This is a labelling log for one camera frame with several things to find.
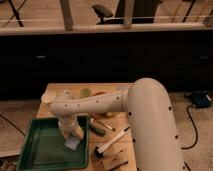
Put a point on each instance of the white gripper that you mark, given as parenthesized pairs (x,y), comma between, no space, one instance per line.
(69,126)

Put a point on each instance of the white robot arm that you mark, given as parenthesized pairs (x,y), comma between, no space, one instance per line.
(152,122)

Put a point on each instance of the green plastic tray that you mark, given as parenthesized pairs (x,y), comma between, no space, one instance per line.
(44,147)

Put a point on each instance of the silver metal utensil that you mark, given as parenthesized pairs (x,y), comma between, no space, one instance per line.
(107,126)

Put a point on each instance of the green marker pen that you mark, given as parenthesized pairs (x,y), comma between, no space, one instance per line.
(98,131)

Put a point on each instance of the green round lid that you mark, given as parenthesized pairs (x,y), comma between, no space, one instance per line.
(85,92)

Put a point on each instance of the orange round object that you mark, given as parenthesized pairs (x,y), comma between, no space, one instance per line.
(98,93)

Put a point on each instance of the black office chair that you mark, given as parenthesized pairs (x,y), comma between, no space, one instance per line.
(144,12)

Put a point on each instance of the blue black floor device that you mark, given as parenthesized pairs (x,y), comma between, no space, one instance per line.
(201,100)

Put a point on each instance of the dark low partition wall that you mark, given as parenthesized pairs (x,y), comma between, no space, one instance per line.
(182,60)

